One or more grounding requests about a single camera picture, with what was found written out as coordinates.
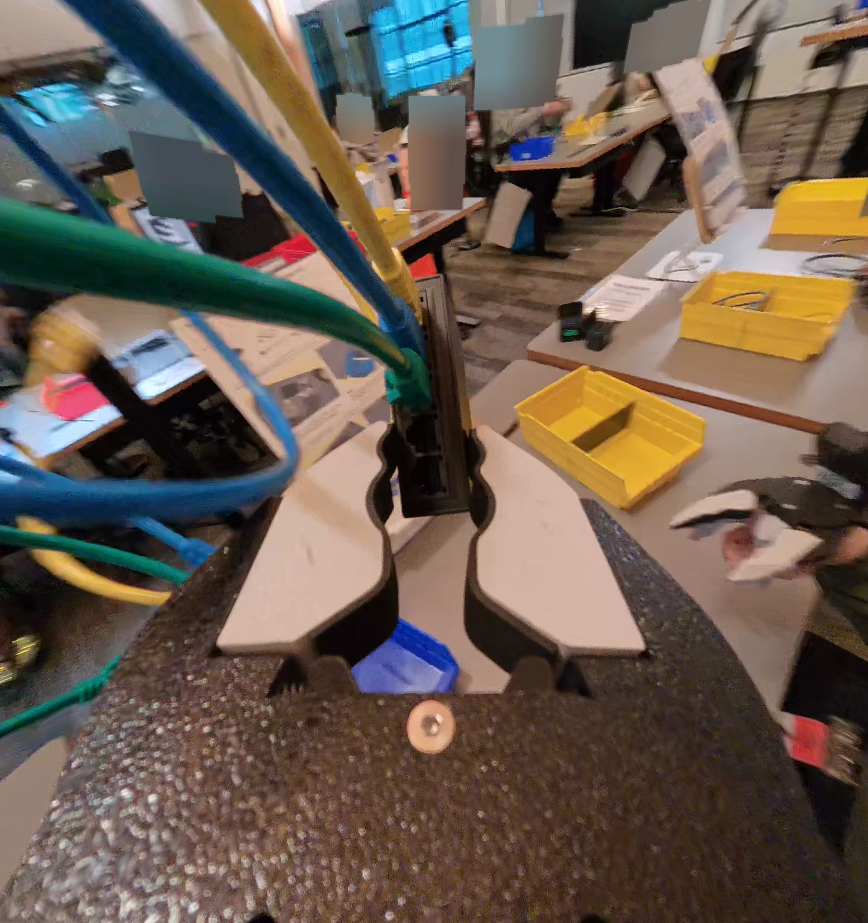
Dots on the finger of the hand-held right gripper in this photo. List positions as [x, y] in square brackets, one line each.
[715, 512]
[780, 552]

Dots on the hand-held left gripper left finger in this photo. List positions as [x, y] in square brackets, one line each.
[311, 562]

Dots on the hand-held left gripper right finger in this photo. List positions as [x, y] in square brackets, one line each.
[549, 570]

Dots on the blue plastic bin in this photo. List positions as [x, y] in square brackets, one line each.
[405, 660]

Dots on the black network switch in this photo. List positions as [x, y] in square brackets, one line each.
[437, 404]

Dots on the person's right forearm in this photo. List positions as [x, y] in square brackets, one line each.
[859, 606]

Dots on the person's right hand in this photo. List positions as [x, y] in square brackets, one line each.
[852, 548]

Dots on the yellow bin with divider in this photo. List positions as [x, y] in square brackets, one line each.
[643, 447]

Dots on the grey table brown edge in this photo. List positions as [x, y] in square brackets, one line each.
[729, 382]

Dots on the printed instruction board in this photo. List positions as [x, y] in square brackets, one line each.
[704, 144]
[311, 404]

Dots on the yellow plastic bin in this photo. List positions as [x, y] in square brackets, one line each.
[751, 335]
[816, 209]

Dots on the red card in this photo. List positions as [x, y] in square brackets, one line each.
[809, 743]

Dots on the black battery charger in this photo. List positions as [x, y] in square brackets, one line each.
[569, 324]
[598, 335]

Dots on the red plastic bin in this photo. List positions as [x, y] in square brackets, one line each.
[282, 251]

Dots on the grey table black legs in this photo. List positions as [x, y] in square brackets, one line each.
[592, 144]

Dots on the small blue bin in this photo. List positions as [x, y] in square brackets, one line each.
[531, 148]

